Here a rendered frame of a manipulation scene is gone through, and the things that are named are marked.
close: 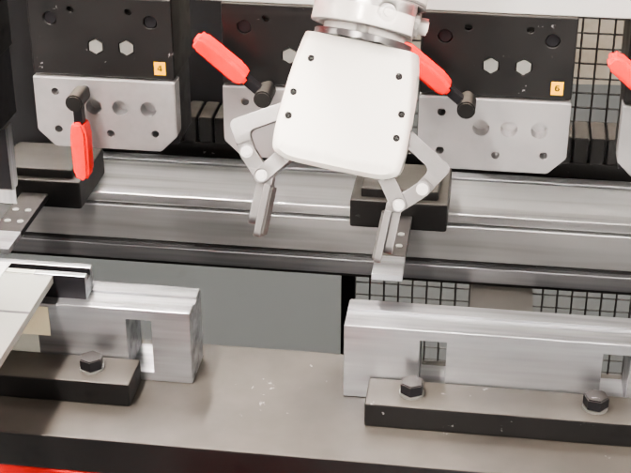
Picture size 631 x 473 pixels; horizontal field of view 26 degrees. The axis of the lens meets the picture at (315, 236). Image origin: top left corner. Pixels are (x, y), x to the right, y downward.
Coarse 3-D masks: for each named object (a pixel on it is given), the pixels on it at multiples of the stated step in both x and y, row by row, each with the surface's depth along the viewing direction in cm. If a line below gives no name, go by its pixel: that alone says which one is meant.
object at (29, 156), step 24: (24, 144) 180; (48, 144) 180; (24, 168) 173; (48, 168) 173; (72, 168) 173; (96, 168) 179; (24, 192) 174; (48, 192) 173; (72, 192) 173; (24, 216) 168; (0, 240) 162
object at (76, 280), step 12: (12, 264) 158; (24, 264) 158; (36, 264) 158; (48, 264) 158; (60, 264) 158; (72, 264) 158; (84, 264) 158; (60, 276) 156; (72, 276) 156; (84, 276) 155; (60, 288) 157; (72, 288) 156; (84, 288) 156
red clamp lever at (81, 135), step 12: (72, 96) 137; (84, 96) 138; (72, 108) 138; (84, 108) 140; (84, 120) 140; (72, 132) 140; (84, 132) 140; (72, 144) 141; (84, 144) 140; (72, 156) 141; (84, 156) 141; (84, 168) 141
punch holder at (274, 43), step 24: (240, 24) 136; (264, 24) 136; (288, 24) 135; (312, 24) 135; (240, 48) 137; (264, 48) 137; (288, 48) 137; (264, 72) 138; (288, 72) 138; (240, 96) 139; (264, 144) 141
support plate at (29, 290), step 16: (0, 288) 153; (16, 288) 153; (32, 288) 153; (48, 288) 154; (0, 304) 150; (16, 304) 150; (32, 304) 150; (0, 320) 147; (16, 320) 147; (0, 336) 144; (16, 336) 145; (0, 352) 141
